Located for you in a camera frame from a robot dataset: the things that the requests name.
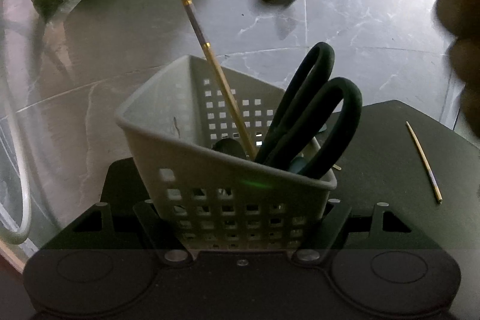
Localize white perforated utensil basket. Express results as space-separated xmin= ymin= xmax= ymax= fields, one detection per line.
xmin=115 ymin=55 xmax=337 ymax=251

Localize dark green kitchen scissors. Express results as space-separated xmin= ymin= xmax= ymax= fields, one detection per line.
xmin=255 ymin=42 xmax=363 ymax=179

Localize wooden chopstick with purple band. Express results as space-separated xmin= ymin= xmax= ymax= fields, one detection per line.
xmin=181 ymin=0 xmax=256 ymax=160

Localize blue cartoon handle spoon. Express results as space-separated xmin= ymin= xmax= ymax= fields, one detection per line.
xmin=289 ymin=156 xmax=309 ymax=175

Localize metal spoon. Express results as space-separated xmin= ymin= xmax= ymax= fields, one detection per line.
xmin=212 ymin=138 xmax=247 ymax=160

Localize person right hand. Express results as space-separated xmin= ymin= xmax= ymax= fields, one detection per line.
xmin=435 ymin=0 xmax=479 ymax=135

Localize white water hose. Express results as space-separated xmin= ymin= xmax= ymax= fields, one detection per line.
xmin=0 ymin=79 xmax=34 ymax=245

